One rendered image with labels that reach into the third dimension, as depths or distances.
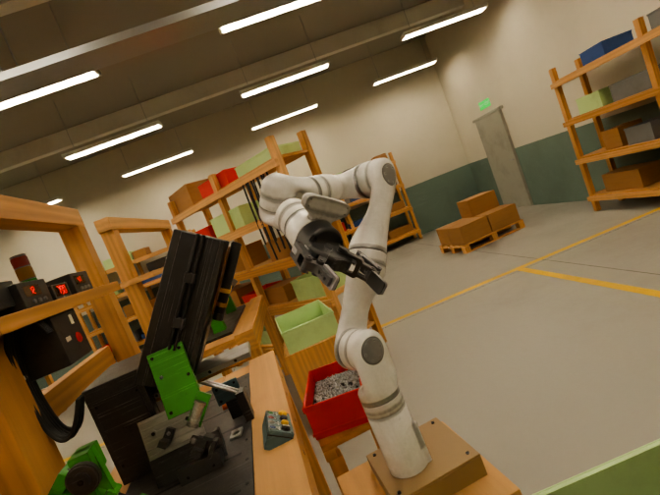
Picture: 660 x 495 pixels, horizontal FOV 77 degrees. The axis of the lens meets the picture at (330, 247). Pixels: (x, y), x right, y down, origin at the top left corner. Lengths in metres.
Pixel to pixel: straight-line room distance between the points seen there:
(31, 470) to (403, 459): 0.90
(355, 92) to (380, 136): 1.23
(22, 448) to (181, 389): 0.41
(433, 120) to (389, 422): 10.54
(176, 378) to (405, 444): 0.77
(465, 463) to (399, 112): 10.35
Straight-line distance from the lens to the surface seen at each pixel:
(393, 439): 0.98
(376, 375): 0.92
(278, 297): 4.57
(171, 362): 1.46
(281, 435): 1.35
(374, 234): 0.96
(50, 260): 11.61
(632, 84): 6.41
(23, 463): 1.35
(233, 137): 10.54
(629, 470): 0.88
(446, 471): 1.01
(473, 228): 7.14
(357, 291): 0.95
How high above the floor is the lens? 1.50
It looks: 5 degrees down
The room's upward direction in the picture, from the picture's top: 21 degrees counter-clockwise
